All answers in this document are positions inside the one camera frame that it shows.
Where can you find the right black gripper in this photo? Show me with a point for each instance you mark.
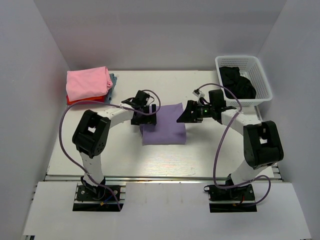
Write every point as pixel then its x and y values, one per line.
pixel 191 111

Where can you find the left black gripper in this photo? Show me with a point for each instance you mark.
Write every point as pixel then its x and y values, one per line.
pixel 144 119

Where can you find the purple t shirt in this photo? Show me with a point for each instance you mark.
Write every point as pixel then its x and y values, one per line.
pixel 166 131

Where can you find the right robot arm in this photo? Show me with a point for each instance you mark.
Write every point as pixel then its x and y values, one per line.
pixel 262 146

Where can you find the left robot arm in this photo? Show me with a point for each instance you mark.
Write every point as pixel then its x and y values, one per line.
pixel 90 136

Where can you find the blue folded t shirt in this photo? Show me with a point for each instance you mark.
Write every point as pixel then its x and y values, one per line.
pixel 109 95

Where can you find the red folded t shirt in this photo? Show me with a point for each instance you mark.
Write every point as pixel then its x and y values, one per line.
pixel 95 99

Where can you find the black t shirt in basket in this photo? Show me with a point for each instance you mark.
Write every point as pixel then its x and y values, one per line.
pixel 240 86

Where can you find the pink folded t shirt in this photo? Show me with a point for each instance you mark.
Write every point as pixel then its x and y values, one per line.
pixel 87 83

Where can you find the white plastic basket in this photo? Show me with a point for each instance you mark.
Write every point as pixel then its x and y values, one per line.
pixel 250 68

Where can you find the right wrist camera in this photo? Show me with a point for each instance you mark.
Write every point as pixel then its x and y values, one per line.
pixel 198 93

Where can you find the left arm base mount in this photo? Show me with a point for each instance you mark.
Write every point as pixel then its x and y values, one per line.
pixel 86 201

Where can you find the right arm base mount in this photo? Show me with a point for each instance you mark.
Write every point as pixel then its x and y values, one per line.
pixel 235 200

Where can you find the aluminium rail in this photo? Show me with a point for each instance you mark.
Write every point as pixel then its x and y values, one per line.
pixel 128 178

